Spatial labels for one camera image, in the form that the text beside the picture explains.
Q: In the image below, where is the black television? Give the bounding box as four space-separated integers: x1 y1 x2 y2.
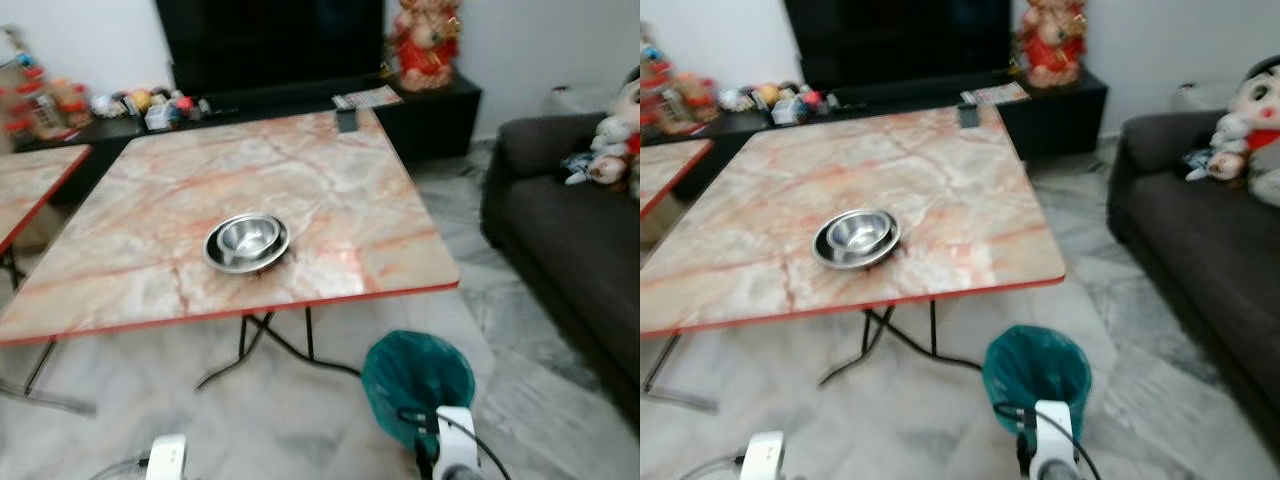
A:
154 0 387 96
783 0 1013 89

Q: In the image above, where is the light wooden box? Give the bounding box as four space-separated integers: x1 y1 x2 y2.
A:
640 195 691 251
20 195 76 249

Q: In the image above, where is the black TV cabinet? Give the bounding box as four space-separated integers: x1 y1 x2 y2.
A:
640 68 1109 161
10 72 483 206

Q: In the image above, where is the dark grey sofa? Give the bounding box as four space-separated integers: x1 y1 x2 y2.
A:
1107 110 1280 451
480 113 641 421

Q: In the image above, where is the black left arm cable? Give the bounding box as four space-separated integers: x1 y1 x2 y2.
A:
90 455 151 480
690 454 746 480

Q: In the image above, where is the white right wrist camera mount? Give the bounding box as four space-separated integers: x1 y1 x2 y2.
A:
1033 400 1076 463
436 406 479 469

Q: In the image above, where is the large clear red-lidded jar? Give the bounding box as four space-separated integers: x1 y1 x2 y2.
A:
655 70 701 131
20 85 66 136

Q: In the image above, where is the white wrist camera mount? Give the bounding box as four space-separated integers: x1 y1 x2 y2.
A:
147 434 188 480
1033 400 1076 463
436 406 479 469
742 431 786 480

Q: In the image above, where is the small white plush toy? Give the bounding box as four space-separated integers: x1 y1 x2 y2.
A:
560 148 629 189
1183 140 1246 183

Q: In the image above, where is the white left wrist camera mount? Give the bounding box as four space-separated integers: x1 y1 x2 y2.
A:
742 431 786 480
147 434 188 480

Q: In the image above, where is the printed paper leaflet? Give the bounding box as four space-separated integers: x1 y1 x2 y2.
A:
960 82 1031 106
332 86 404 111

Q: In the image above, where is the small marble red-edged table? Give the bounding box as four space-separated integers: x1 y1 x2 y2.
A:
640 138 714 216
0 144 93 293

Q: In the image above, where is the steel bowl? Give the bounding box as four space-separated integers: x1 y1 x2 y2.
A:
825 209 894 254
215 213 282 259

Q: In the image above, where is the teal bag lined bin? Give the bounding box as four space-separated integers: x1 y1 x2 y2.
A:
360 330 477 456
982 324 1093 441

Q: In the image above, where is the red fortune god statue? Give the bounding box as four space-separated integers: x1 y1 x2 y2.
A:
1015 0 1088 89
388 0 463 93

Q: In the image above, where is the large black-haired plush doll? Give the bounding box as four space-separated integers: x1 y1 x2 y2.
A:
1212 55 1280 161
596 68 641 161

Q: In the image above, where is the white lace covered box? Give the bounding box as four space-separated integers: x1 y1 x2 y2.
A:
1170 82 1241 116
545 85 613 119

